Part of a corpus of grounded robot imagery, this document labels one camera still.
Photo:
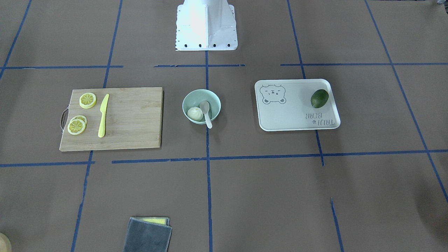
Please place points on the white plastic spoon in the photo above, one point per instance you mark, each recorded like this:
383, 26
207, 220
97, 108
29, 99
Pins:
205, 107

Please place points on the white steamed bun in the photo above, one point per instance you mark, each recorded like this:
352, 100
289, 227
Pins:
195, 114

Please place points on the light green bowl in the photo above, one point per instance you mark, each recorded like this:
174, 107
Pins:
194, 98

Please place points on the white bear tray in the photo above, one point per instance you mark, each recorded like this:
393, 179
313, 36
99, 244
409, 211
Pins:
285, 105

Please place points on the bamboo cutting board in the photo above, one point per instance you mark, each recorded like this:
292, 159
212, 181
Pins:
133, 120

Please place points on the dark green avocado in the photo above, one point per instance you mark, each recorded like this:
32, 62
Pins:
319, 98

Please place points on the yellow sponge cloth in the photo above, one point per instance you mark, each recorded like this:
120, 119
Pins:
156, 220

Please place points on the yellow plastic knife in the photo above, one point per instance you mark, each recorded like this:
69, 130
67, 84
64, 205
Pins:
103, 110

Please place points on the upper lemon slice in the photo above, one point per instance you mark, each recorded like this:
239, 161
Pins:
87, 100

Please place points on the rear lower lemon slice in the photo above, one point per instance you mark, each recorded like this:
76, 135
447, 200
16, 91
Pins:
80, 117

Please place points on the beige round object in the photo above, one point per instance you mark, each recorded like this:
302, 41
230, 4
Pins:
5, 245

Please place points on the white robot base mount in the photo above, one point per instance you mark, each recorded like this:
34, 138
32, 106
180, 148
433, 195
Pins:
206, 25

